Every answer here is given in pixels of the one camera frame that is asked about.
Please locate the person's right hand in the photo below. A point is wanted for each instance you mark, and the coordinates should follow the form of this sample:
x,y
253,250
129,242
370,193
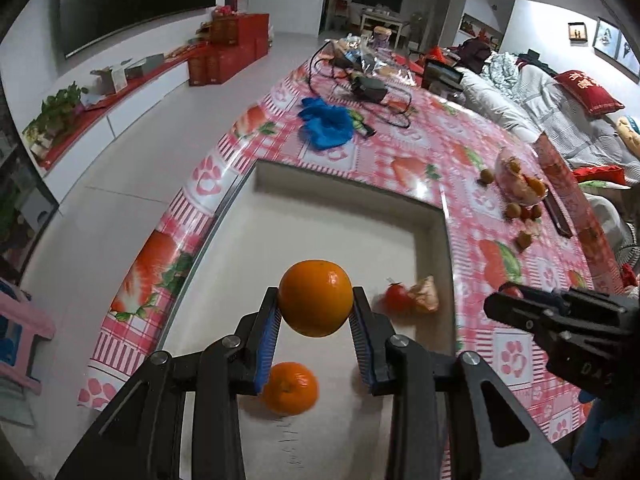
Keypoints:
x,y
610,435

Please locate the green potted plant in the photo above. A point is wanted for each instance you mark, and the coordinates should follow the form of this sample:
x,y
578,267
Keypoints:
x,y
55,110

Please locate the yellow plush toy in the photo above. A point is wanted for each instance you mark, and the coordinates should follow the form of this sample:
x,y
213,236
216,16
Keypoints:
x,y
630,132

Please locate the dark smartphone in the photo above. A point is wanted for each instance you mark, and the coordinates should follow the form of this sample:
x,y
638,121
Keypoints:
x,y
557,212

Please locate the mandarin with green stem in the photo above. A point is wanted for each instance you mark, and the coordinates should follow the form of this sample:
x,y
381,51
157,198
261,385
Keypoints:
x,y
290,387

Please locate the black wall television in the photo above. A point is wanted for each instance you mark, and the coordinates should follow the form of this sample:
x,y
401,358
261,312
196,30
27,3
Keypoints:
x,y
135,0

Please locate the clear plastic bag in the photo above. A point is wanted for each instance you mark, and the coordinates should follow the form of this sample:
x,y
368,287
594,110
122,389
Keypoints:
x,y
367,57

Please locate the landscape wall painting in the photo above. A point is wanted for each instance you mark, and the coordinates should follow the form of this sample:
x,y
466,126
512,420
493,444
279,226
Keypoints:
x,y
480,26

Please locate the red embroidered cushion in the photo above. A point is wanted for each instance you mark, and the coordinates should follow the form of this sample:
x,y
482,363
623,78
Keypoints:
x,y
587,92

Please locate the grey blanket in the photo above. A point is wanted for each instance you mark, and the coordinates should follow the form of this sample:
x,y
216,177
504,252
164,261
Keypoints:
x,y
550,110

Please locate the open cardboard box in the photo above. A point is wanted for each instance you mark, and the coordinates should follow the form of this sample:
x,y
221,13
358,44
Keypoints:
x,y
110,80

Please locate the dark glass cabinet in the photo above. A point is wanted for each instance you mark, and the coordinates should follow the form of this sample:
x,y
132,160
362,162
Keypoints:
x,y
25,210

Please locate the patterned white cloth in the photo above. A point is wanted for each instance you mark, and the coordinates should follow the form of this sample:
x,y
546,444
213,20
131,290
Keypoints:
x,y
505,72

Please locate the white sofa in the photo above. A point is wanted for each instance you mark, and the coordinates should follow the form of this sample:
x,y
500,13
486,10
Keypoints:
x,y
500,110

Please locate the jar with purple label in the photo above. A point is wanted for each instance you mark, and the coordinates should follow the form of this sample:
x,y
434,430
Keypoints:
x,y
383,36

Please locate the white shallow tray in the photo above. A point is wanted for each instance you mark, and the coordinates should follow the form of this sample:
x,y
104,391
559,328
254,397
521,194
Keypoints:
x,y
325,230

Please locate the framed wall picture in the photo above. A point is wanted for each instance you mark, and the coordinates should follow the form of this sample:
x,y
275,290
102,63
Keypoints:
x,y
629,55
606,35

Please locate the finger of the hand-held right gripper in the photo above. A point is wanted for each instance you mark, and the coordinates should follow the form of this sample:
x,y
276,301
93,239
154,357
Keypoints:
x,y
515,310
547,297

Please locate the dark clothes pile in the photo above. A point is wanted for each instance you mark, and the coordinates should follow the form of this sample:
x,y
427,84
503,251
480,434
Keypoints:
x,y
475,55

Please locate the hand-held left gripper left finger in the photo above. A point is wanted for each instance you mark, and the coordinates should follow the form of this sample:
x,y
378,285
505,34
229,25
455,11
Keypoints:
x,y
267,355

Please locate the pink strawberry print tablecloth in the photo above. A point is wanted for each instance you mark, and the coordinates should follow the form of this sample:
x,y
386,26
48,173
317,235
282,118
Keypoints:
x,y
400,160

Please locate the large smooth orange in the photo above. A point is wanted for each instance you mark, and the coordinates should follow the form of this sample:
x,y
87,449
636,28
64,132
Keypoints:
x,y
315,297

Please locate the pale tan fruit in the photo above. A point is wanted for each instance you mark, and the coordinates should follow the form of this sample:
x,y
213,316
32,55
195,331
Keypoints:
x,y
522,187

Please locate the grey flat box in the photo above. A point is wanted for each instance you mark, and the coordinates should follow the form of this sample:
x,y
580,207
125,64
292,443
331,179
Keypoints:
x,y
145,66

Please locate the small framed picture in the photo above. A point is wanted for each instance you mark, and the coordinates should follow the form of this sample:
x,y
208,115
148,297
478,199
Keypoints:
x,y
577,31

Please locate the pink plastic stool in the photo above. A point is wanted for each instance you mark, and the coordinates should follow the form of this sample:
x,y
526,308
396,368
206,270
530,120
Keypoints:
x,y
20,330

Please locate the black box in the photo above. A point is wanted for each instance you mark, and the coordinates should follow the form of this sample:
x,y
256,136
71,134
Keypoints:
x,y
442,76

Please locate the red trimmed cushion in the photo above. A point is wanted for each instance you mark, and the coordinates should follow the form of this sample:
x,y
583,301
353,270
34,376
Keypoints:
x,y
600,175

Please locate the white television cabinet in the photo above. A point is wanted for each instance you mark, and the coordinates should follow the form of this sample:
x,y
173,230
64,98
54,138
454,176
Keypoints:
x,y
135,105

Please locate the clear bag of fruit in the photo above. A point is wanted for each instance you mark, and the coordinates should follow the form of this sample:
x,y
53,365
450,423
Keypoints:
x,y
507,182

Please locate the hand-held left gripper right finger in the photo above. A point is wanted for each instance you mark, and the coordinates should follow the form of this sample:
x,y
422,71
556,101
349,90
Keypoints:
x,y
362,355

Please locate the white side table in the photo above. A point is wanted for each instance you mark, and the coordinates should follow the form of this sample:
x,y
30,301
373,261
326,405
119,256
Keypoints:
x,y
382,20

